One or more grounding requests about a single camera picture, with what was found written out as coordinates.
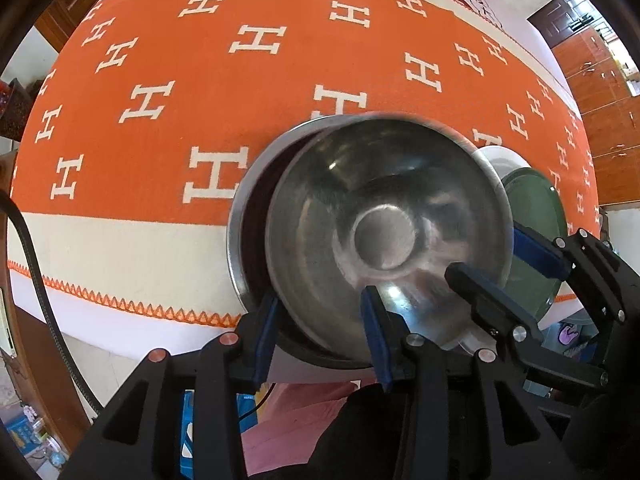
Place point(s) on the white plate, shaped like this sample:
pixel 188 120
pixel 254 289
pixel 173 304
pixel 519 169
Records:
pixel 500 156

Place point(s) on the orange printed tablecloth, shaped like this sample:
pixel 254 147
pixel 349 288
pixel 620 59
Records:
pixel 150 160

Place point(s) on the steel bowl with pink outside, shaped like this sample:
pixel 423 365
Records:
pixel 325 210

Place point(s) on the wooden wall cabinet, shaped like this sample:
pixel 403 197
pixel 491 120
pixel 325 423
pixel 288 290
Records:
pixel 595 110

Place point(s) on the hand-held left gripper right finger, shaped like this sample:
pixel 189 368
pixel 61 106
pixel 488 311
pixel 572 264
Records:
pixel 376 335

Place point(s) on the white printed table cover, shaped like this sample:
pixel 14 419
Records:
pixel 125 325

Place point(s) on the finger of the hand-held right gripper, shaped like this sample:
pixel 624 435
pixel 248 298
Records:
pixel 540 255
pixel 490 305

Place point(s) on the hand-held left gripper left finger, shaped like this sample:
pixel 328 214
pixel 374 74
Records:
pixel 264 335

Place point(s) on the dark crate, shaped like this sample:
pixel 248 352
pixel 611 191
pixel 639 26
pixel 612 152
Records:
pixel 10 105

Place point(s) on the pink cloth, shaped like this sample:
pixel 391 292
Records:
pixel 285 425

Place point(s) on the person's black clothing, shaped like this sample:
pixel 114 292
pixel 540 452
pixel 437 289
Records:
pixel 360 435

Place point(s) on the wooden kitchen cabinet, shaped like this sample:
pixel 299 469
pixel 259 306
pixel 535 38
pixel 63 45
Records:
pixel 60 20

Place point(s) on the green plate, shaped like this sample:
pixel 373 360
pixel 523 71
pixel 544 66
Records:
pixel 535 200

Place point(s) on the blue white box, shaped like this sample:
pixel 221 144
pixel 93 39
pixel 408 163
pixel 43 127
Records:
pixel 187 440

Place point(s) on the large steel bowl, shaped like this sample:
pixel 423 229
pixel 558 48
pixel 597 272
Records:
pixel 250 220

